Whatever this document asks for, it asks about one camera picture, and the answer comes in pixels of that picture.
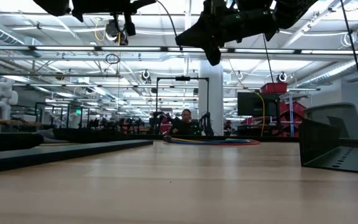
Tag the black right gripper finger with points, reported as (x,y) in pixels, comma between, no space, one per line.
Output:
(197,35)
(213,56)

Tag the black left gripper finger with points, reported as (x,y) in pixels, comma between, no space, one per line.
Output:
(130,4)
(129,25)

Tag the black zip tie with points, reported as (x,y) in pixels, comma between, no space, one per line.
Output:
(172,25)

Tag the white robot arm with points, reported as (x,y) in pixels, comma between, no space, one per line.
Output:
(3,96)

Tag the long ceiling light strip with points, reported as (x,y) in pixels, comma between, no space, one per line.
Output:
(129,48)

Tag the white column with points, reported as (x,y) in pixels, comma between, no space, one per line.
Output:
(211,93)

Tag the small white ringed ceiling reel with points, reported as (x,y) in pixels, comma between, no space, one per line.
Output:
(282,76)
(145,74)

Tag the black monitor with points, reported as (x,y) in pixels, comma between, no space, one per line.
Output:
(253,104)

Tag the red storage bin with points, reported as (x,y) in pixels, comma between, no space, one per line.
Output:
(273,88)

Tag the person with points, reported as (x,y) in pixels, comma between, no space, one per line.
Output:
(183,127)

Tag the red shelf rack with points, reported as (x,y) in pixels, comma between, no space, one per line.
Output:
(295,110)

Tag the green exit sign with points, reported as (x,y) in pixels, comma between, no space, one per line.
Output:
(78,111)

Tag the wooden workbench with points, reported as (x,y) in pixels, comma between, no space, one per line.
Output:
(17,122)

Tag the black gantry frame with camera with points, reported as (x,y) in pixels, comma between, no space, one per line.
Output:
(182,78)

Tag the flat black duct cover strip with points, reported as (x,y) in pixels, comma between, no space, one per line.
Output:
(57,152)

